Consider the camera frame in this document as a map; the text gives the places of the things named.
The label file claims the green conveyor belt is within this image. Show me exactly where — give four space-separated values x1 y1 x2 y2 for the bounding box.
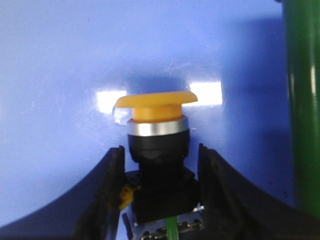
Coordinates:
282 0 320 217

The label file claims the blue plastic bin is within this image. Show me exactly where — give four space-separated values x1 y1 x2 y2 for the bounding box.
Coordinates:
0 0 295 225

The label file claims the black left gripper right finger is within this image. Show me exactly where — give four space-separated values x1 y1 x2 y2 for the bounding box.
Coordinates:
197 144 320 240

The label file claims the yellow mushroom push button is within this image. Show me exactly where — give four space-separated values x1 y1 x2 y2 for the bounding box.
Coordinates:
115 91 204 240

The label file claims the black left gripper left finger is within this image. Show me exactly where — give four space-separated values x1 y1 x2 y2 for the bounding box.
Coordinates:
0 146 125 240

